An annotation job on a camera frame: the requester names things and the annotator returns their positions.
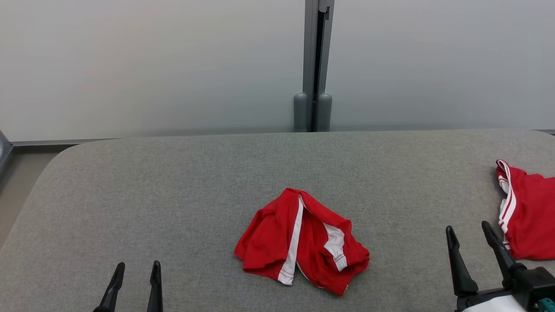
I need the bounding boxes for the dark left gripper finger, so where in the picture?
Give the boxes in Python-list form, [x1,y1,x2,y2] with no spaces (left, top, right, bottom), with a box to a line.
[147,260,163,312]
[93,262,126,312]

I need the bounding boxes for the grey cylindrical post foot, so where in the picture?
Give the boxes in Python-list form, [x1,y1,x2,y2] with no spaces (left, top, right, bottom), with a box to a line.
[294,93,308,133]
[318,92,333,132]

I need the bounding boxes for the grey fabric sofa seat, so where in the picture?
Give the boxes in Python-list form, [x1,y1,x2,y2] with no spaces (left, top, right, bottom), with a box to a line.
[0,129,555,312]

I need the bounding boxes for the red shorts with white stripes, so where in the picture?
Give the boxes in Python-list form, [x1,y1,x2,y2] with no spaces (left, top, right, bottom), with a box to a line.
[234,188,370,296]

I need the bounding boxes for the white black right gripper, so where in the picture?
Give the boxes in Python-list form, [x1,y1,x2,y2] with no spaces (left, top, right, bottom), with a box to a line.
[446,221,532,312]

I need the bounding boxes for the red and white shirt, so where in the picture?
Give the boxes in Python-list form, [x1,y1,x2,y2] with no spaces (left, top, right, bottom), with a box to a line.
[496,159,555,261]

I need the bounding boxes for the grey metal frame piece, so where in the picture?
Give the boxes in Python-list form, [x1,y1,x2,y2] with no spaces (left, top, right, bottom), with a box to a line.
[0,130,13,176]

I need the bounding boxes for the grey metal partition post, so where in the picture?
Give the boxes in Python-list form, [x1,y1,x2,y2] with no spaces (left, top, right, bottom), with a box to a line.
[303,0,335,132]

